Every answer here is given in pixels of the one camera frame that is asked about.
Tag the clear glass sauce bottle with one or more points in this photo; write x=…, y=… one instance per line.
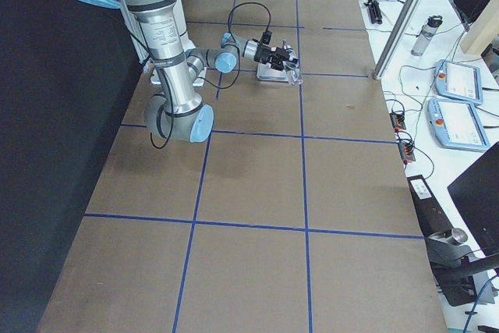
x=294, y=75

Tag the silver digital kitchen scale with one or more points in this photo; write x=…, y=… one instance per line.
x=266, y=73

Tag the orange black connector block far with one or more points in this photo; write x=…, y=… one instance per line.
x=397, y=121

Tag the orange black connector block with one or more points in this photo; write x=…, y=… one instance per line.
x=407, y=153
x=397, y=121

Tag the orange black connector block near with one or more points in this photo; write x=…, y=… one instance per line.
x=407, y=153

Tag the clear water bottle black lid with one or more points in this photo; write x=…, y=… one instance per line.
x=426, y=34

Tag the brown paper table cover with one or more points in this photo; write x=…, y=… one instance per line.
x=295, y=216

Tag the far teach pendant tablet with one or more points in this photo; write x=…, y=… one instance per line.
x=458, y=81

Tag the teach pendant tablet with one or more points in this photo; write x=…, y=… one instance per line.
x=458, y=81
x=456, y=125

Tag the near teach pendant tablet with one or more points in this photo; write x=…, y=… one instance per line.
x=456, y=125

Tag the black box with white label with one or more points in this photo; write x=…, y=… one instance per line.
x=430, y=214

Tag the black monitor near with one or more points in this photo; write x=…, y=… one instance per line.
x=475, y=195

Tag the aluminium frame post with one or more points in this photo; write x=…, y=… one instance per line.
x=398, y=32

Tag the black desk clamp mount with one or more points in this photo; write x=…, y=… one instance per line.
x=457, y=270

